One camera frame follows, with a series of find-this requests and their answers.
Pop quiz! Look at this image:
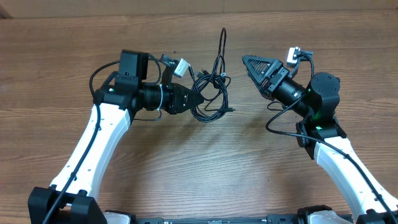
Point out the thick black USB cable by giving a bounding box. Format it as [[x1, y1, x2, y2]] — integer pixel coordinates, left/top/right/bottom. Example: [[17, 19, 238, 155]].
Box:
[[189, 68, 236, 123]]

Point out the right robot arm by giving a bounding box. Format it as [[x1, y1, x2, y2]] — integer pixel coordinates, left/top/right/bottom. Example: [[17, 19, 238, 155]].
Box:
[[242, 52, 397, 223]]

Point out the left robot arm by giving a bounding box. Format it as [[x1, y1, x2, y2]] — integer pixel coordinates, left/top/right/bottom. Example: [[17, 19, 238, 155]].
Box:
[[28, 50, 203, 223]]

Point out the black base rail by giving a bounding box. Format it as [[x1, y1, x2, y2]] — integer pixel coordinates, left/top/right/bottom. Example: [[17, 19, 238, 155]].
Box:
[[134, 215, 303, 224]]

